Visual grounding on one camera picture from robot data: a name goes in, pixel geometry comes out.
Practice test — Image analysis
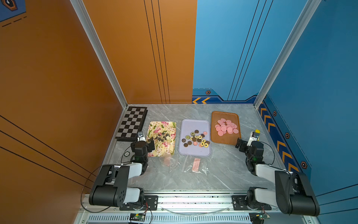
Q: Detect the floral pattern tray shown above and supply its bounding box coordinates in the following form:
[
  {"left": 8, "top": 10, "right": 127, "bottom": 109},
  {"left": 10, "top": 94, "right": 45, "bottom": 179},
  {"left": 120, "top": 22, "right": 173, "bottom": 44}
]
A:
[{"left": 146, "top": 121, "right": 177, "bottom": 157}]

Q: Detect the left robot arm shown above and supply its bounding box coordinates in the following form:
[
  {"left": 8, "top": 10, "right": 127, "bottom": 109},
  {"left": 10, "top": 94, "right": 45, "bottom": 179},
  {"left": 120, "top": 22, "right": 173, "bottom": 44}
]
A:
[{"left": 89, "top": 138, "right": 155, "bottom": 210}]

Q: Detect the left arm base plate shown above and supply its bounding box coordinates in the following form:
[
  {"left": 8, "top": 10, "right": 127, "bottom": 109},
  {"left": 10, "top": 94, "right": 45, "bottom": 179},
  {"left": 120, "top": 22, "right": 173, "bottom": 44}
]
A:
[{"left": 119, "top": 195, "right": 158, "bottom": 211}]

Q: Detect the pile of pink round cookies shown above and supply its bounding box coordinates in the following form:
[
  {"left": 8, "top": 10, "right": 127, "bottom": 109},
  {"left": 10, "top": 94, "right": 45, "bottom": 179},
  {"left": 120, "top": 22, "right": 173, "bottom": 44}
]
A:
[{"left": 214, "top": 118, "right": 240, "bottom": 136}]

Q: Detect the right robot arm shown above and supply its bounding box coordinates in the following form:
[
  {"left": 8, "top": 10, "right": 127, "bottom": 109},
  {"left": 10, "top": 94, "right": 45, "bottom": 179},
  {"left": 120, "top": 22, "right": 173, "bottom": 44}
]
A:
[{"left": 233, "top": 138, "right": 320, "bottom": 217}]

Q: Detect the brown plastic tray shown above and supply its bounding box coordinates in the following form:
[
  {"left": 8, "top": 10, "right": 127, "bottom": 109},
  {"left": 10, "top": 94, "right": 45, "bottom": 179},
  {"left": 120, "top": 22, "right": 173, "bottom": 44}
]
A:
[{"left": 211, "top": 111, "right": 241, "bottom": 145}]

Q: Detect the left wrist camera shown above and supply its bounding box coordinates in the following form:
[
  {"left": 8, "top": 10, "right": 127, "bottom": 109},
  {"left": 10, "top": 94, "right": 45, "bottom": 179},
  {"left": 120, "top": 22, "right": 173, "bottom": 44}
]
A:
[{"left": 137, "top": 132, "right": 146, "bottom": 142}]

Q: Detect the ziploc bag of beige cookies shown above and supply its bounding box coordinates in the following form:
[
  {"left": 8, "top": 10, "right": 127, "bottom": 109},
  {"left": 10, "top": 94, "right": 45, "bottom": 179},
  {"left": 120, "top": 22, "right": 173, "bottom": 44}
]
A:
[{"left": 162, "top": 155, "right": 180, "bottom": 172}]

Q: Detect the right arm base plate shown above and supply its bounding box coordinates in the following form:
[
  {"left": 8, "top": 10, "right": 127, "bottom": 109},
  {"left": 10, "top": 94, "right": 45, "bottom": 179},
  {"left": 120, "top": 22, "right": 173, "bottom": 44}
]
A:
[{"left": 231, "top": 195, "right": 272, "bottom": 211}]

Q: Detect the ziploc bag of mixed cookies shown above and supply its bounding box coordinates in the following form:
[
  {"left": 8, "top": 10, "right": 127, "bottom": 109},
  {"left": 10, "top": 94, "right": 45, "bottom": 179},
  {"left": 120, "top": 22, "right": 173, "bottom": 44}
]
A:
[{"left": 182, "top": 155, "right": 208, "bottom": 175}]

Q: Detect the lavender plastic tray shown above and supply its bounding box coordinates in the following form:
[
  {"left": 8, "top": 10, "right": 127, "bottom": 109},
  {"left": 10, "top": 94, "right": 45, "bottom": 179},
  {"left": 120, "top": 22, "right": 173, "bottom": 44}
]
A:
[{"left": 179, "top": 119, "right": 211, "bottom": 157}]

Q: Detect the pile of mixed round cookies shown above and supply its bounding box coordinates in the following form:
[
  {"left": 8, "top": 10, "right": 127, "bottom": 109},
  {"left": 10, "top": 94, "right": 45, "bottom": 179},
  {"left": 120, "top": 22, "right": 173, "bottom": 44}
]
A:
[{"left": 181, "top": 130, "right": 211, "bottom": 148}]

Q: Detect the black white chessboard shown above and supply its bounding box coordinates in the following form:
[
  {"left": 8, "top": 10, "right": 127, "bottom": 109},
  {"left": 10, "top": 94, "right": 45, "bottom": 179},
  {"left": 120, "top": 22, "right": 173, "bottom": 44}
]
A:
[{"left": 116, "top": 106, "right": 148, "bottom": 142}]

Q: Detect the left green circuit board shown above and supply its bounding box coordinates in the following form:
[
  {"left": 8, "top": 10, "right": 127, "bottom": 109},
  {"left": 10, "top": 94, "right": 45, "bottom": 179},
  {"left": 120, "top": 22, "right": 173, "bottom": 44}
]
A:
[{"left": 129, "top": 213, "right": 146, "bottom": 224}]

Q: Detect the right green circuit board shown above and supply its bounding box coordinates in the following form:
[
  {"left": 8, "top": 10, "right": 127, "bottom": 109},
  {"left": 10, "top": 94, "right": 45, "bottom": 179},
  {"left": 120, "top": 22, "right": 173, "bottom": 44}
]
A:
[{"left": 249, "top": 213, "right": 270, "bottom": 224}]

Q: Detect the green circuit board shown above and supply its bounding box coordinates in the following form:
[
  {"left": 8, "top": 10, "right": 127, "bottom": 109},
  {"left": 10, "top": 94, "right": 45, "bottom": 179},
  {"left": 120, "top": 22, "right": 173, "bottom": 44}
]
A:
[
  {"left": 249, "top": 213, "right": 270, "bottom": 224},
  {"left": 129, "top": 213, "right": 146, "bottom": 224}
]

